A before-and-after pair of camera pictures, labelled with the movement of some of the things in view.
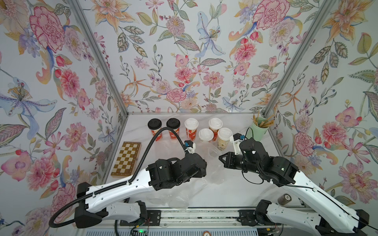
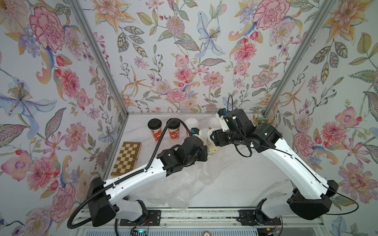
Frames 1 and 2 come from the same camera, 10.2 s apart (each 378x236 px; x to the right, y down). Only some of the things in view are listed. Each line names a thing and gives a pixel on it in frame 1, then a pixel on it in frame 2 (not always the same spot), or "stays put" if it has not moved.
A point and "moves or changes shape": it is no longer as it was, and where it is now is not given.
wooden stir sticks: (264, 124) stays put
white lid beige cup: (224, 134) moves or changes shape
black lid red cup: (155, 124) stays put
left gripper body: (201, 172) -> (200, 154)
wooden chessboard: (125, 165) stays put
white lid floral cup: (205, 134) stays put
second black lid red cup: (174, 124) stays put
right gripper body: (240, 163) -> (229, 139)
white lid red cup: (191, 125) stays put
